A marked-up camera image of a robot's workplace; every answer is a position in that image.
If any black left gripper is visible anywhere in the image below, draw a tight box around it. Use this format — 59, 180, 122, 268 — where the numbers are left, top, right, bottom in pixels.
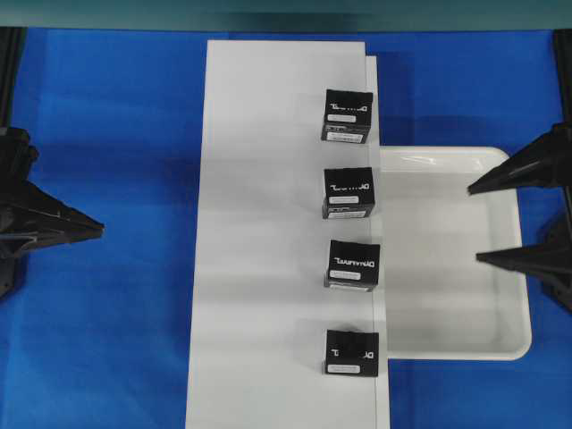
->
1, 127, 105, 299

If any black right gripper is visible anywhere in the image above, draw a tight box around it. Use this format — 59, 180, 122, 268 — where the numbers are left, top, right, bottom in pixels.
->
467, 122, 571, 310

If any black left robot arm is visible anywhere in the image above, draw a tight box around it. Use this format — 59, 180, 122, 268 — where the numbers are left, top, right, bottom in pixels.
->
1, 27, 105, 297

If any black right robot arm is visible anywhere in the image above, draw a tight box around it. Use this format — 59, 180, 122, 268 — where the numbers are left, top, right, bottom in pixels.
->
467, 29, 571, 310

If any white plastic tray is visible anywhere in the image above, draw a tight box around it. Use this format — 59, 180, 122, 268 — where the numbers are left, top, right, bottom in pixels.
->
380, 147, 532, 360

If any black dynamixel box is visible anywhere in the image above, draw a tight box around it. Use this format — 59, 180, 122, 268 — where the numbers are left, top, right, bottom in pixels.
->
321, 88, 374, 145
324, 240, 381, 292
322, 167, 375, 219
324, 330, 379, 378

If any black Dynamixel box farthest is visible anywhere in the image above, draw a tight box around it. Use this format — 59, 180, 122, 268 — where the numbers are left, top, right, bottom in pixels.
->
321, 88, 374, 145

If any black Dynamixel box nearest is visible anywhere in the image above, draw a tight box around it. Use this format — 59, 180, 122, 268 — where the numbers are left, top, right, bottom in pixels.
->
324, 330, 379, 378

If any white foam base block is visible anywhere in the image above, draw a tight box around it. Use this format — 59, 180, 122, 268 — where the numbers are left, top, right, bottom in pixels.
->
186, 40, 390, 428

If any blue table mat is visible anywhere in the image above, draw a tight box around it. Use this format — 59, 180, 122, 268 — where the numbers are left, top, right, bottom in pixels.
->
1, 29, 562, 428

